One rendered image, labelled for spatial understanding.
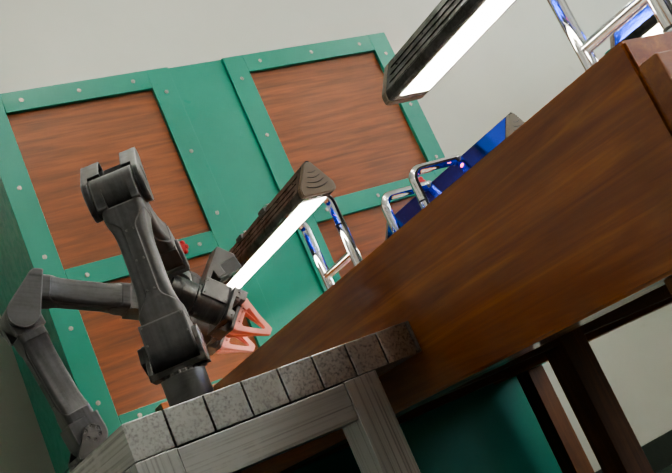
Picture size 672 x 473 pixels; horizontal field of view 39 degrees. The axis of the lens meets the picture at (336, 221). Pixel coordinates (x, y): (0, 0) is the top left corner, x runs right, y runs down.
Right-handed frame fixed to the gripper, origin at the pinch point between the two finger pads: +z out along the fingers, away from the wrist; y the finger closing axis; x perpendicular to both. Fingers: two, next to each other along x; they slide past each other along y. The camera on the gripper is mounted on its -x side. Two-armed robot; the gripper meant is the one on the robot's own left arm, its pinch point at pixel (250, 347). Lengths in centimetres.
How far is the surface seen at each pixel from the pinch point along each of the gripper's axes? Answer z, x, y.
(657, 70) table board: -8, 24, -138
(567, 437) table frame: 104, -26, 34
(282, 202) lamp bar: -8.3, -22.0, -23.3
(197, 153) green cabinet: -21, -68, 44
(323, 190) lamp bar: -3.5, -22.2, -33.4
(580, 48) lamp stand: 13, -25, -93
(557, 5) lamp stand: 8, -31, -93
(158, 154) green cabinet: -31, -63, 46
